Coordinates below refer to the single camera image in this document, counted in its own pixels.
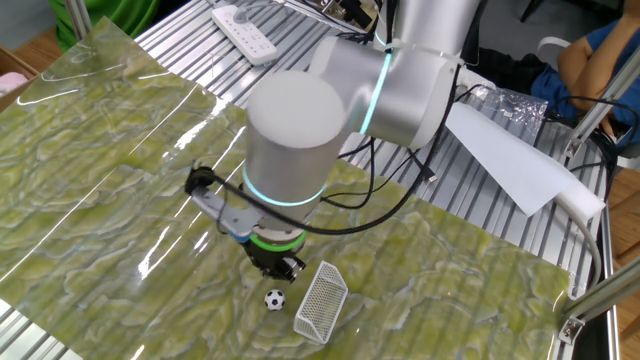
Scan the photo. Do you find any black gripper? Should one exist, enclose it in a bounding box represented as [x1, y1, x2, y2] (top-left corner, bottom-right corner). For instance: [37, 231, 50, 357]
[243, 243, 308, 284]

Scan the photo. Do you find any black and white soccer ball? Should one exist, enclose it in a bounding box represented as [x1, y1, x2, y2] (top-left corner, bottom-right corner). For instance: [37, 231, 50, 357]
[263, 289, 287, 312]

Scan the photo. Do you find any bystander left forearm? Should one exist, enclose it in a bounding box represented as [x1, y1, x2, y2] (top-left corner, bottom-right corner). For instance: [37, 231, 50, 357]
[556, 0, 640, 112]

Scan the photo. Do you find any white mesh miniature goal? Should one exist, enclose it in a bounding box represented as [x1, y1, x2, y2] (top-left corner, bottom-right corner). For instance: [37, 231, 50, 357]
[292, 260, 349, 345]

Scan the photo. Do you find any green marble pattern mat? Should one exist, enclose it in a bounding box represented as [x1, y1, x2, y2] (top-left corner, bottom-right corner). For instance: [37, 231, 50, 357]
[0, 16, 574, 360]

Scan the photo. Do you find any white power strip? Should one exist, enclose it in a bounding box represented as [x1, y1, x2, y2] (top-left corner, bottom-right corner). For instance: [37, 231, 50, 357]
[210, 3, 278, 66]

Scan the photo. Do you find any white paper sheet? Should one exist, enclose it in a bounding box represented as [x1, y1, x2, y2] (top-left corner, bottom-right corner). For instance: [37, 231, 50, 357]
[443, 102, 581, 217]

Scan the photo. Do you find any black silver connector device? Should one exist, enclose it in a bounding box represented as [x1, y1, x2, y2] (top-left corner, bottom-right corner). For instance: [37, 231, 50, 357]
[319, 0, 381, 32]

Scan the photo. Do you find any clear plastic bag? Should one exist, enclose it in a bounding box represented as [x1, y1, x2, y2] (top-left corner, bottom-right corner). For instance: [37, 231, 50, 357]
[464, 84, 549, 134]

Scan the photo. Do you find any green cloth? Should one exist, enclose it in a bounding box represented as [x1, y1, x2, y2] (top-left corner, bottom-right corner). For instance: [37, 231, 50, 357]
[48, 0, 161, 54]

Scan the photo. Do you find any white foam block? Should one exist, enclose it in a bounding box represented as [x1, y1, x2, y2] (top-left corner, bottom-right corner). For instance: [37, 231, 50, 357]
[552, 174, 607, 222]

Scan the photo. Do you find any person in blue shirt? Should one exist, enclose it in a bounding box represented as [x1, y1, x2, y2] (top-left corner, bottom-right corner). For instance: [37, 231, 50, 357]
[529, 17, 640, 146]

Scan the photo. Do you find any pink soft item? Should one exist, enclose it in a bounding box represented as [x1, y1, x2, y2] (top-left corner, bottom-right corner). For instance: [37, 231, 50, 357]
[0, 71, 30, 99]

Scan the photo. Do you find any brown cardboard box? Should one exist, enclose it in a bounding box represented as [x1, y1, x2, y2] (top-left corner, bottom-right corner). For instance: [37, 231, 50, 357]
[0, 45, 41, 114]

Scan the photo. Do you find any white curved tube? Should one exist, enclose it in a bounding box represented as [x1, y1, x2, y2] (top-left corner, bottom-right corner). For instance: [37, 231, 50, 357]
[536, 35, 571, 57]

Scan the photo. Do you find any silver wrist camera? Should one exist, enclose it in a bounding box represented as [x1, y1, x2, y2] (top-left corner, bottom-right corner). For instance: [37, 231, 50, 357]
[188, 185, 265, 245]

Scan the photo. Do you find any black camera cable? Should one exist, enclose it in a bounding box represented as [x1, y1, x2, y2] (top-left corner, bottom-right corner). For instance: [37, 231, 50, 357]
[183, 0, 464, 237]

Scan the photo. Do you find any black USB cable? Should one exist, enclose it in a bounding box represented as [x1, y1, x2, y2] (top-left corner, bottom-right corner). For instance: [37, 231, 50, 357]
[407, 148, 439, 184]

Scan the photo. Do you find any grey flexible hose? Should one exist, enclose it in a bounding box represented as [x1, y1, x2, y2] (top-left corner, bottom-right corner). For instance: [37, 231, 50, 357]
[554, 197, 604, 294]

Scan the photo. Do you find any aluminium frame post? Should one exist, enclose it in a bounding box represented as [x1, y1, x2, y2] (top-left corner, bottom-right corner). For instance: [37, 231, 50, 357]
[557, 269, 640, 346]
[564, 47, 640, 159]
[64, 0, 94, 41]

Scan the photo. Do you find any black cable bundle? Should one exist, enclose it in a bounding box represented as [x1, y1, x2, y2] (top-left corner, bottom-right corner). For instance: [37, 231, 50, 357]
[544, 94, 640, 201]

